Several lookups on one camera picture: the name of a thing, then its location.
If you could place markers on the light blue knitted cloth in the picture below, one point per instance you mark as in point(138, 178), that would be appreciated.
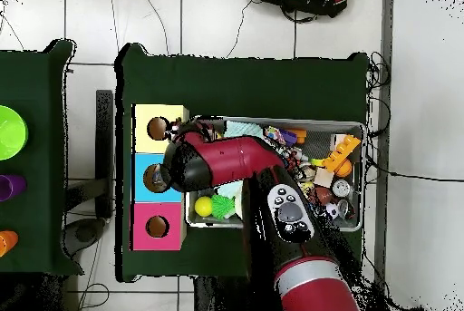
point(243, 130)

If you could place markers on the crushed clear plastic bottle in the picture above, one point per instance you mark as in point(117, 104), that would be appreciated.
point(157, 176)

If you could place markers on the long orange toy brick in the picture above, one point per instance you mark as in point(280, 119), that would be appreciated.
point(340, 153)

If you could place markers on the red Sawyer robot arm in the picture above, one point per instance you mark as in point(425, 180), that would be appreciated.
point(235, 158)

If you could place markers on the wooden box with three holes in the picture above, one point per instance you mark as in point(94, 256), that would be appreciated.
point(159, 111)

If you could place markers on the yellow ball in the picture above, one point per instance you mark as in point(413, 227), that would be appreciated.
point(203, 206)

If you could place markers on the blue plastic toy brick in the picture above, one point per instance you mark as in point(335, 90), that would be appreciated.
point(288, 137)

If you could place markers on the dark green table cloth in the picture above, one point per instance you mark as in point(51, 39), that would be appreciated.
point(239, 86)
point(32, 180)

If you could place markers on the brown toy football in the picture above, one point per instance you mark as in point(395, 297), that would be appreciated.
point(322, 195)

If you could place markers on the orange ball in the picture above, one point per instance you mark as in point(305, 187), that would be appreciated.
point(344, 169)

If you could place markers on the green plastic bowl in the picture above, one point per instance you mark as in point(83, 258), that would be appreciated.
point(11, 133)

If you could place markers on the purple plastic cup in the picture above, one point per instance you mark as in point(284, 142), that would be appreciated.
point(11, 187)

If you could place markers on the orange plastic cup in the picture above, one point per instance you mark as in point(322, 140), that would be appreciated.
point(7, 242)

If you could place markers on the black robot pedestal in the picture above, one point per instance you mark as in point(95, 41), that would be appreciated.
point(217, 296)

